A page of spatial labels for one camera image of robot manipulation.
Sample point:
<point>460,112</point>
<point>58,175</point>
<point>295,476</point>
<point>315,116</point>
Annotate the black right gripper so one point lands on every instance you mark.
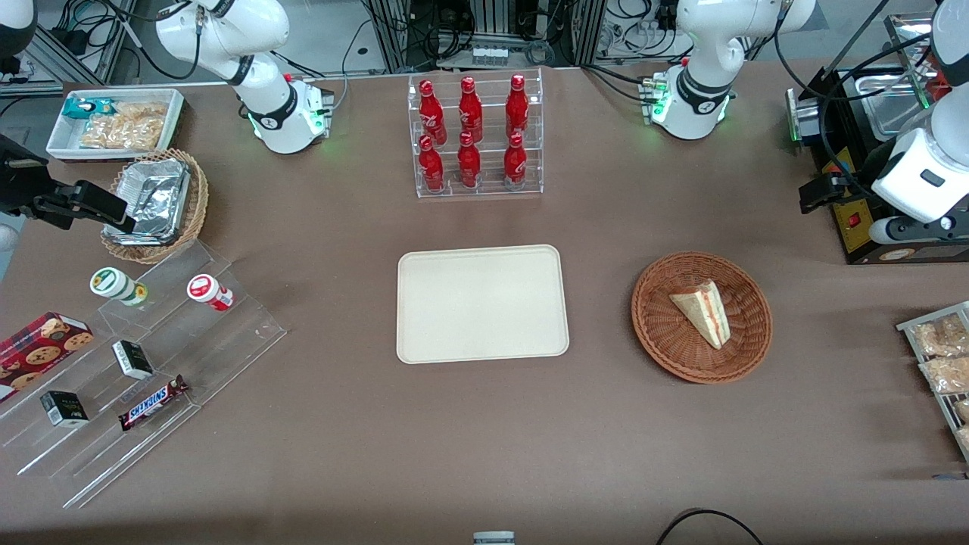
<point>17,193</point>

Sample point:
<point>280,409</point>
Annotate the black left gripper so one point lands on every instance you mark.
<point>849,184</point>

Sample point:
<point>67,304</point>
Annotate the triangular sandwich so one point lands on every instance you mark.
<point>704,310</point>

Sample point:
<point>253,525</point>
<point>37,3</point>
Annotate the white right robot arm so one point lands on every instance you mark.
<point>276,113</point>

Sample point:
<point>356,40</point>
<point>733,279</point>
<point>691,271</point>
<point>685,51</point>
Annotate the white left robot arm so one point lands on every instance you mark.
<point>700,53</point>

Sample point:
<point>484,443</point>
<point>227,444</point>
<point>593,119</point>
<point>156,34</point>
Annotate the light wicker basket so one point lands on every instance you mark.
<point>195,204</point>

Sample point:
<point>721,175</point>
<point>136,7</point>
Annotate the brown round wicker basket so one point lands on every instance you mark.
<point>666,341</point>

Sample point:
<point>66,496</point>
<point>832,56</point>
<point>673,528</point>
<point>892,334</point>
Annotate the beige plastic tray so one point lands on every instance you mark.
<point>481,304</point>

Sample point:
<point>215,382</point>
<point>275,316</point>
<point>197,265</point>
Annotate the black food warmer machine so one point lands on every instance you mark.
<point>859,235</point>

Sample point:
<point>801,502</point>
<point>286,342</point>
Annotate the white rectangular bin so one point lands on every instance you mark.
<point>60,144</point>

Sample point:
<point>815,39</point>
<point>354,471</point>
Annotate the stacked aluminium foil trays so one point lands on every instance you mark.
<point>155,197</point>

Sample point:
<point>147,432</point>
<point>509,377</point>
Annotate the green lid drink bottle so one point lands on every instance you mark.
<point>113,284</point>

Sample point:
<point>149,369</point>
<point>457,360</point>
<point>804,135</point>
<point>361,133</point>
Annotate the clear bag of chips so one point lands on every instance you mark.
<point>125,130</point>

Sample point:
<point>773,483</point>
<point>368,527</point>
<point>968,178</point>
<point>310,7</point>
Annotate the teal snack packet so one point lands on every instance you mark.
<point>79,107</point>

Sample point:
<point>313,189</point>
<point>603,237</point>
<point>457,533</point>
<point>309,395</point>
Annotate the steel warmer pan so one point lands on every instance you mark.
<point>897,113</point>

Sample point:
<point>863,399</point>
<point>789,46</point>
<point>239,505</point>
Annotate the red lid drink bottle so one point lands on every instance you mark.
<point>206,291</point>

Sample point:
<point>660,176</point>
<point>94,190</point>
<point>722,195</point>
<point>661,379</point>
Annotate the red cookie box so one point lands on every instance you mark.
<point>34,352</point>

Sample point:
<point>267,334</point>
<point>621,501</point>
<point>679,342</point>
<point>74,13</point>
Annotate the small black carton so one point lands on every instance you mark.
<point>133,359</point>
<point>63,409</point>

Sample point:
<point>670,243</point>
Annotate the clear bag of snacks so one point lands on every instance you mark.
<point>939,337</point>
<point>946,375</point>

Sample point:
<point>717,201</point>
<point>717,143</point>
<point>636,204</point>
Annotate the clear acrylic stepped display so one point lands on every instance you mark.
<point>219,341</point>

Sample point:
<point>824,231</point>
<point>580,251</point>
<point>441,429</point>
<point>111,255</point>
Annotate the snickers chocolate bar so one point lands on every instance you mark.
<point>151,403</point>

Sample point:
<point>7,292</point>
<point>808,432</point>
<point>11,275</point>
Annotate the red cola bottle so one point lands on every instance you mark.
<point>431,113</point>
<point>468,163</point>
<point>517,106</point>
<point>431,166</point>
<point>515,160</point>
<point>470,110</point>

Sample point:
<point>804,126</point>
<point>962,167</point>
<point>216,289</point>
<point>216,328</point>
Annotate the clear acrylic bottle rack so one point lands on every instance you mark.
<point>488,189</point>

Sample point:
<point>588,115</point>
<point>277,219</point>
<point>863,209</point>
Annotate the white power strip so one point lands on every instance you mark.
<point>489,56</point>

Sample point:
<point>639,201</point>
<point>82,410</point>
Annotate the grey box at table edge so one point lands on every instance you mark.
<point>493,538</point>

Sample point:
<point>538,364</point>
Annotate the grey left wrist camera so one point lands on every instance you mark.
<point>908,229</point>

